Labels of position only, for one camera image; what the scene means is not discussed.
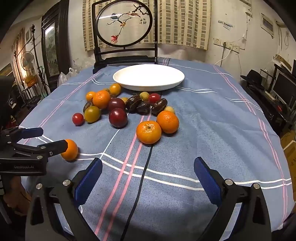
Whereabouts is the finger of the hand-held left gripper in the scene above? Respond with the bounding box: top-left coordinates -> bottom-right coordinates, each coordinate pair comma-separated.
0,127 -> 44,143
10,139 -> 68,160

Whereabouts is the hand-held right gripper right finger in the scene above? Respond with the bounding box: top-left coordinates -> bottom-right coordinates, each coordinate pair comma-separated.
194,156 -> 272,241

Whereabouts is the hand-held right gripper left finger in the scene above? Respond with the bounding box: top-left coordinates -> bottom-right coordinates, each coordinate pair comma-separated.
25,158 -> 103,241

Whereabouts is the mandarin orange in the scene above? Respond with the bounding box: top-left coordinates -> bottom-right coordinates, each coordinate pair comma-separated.
60,139 -> 78,161
136,120 -> 162,144
157,110 -> 179,134
92,90 -> 111,109

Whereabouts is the red cherry tomato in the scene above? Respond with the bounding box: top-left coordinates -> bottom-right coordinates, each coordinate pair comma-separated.
148,93 -> 161,105
72,113 -> 84,126

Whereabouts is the yellow-green round fruit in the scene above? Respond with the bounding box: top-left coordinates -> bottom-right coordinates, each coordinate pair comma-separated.
84,106 -> 101,123

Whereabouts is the white plate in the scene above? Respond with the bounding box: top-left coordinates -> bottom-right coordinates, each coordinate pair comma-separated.
112,64 -> 185,91

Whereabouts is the blue striped tablecloth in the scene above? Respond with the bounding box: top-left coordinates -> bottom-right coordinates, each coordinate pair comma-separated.
17,57 -> 292,241

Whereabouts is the white plastic bag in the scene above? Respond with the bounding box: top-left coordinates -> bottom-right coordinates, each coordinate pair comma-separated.
57,67 -> 79,87

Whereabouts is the standing fan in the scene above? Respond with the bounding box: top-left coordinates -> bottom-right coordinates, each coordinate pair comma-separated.
20,51 -> 36,93

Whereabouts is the dark wooden framed panel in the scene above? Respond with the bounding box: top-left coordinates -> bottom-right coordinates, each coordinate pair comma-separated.
41,0 -> 71,91

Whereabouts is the dark side desk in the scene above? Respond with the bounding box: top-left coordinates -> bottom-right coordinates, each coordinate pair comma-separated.
240,81 -> 296,137

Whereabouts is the black hat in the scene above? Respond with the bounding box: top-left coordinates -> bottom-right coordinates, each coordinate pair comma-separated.
240,70 -> 264,88

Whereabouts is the computer monitor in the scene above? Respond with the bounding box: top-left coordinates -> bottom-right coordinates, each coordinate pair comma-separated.
272,70 -> 296,105

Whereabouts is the round bird embroidery screen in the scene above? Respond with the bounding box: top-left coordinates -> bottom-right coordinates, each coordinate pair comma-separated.
91,0 -> 159,75

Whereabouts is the beige checked curtain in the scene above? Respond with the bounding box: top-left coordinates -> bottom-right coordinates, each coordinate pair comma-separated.
83,0 -> 211,52

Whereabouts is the white power cable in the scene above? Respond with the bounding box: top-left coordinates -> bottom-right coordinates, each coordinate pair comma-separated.
215,45 -> 232,65

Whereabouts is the small framed wall panel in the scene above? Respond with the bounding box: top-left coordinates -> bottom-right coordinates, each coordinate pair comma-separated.
261,13 -> 275,39

